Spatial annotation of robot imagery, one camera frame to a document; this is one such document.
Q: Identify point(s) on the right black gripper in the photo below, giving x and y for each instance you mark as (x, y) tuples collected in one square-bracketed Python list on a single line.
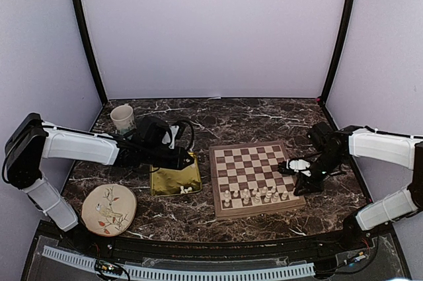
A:
[(303, 181)]

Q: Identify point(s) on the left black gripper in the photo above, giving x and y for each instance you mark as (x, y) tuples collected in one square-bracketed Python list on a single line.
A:
[(178, 162)]

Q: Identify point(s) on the white knight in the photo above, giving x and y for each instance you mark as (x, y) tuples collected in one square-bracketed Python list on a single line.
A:
[(284, 195)]

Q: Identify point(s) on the white bishop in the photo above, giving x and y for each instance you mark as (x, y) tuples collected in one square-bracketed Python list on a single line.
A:
[(276, 197), (246, 199)]

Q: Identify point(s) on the white chess queen piece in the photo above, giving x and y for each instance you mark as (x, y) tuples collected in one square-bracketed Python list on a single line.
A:
[(267, 197)]

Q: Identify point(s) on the white chess king piece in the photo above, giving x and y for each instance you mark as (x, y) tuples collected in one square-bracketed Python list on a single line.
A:
[(257, 199)]

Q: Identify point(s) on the wooden chess board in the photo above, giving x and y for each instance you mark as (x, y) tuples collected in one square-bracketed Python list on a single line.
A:
[(250, 165)]

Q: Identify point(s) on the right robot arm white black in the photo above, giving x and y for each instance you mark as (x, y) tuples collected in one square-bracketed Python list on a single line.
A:
[(335, 146)]

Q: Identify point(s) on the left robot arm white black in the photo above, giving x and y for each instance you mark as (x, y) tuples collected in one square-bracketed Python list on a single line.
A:
[(36, 139)]

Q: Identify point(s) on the cream ceramic mug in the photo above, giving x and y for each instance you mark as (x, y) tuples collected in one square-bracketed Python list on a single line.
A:
[(123, 118)]

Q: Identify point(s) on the gold metal tray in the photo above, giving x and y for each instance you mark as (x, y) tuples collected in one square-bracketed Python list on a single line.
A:
[(169, 182)]

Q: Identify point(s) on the round bird painted plate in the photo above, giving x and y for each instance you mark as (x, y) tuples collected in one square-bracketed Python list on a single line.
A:
[(109, 210)]

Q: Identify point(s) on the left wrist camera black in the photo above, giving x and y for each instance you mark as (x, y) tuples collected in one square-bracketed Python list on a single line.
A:
[(151, 130)]

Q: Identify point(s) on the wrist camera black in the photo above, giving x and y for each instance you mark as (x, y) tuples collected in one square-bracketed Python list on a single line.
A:
[(151, 130), (319, 134)]

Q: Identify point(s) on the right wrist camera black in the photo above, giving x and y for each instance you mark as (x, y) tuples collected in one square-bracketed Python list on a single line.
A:
[(319, 134)]

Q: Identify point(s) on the grey slotted cable duct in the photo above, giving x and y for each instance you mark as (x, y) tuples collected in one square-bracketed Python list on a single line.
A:
[(177, 270)]

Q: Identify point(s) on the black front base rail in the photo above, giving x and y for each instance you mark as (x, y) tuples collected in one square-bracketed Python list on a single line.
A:
[(383, 246)]

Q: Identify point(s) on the left black frame post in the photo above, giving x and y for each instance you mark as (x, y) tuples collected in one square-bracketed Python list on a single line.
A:
[(88, 49)]

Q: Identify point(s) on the black frame post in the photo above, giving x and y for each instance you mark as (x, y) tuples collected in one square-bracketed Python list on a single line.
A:
[(337, 52), (88, 49)]

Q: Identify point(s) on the right black frame post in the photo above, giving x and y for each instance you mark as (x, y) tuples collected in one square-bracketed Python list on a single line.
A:
[(337, 52)]

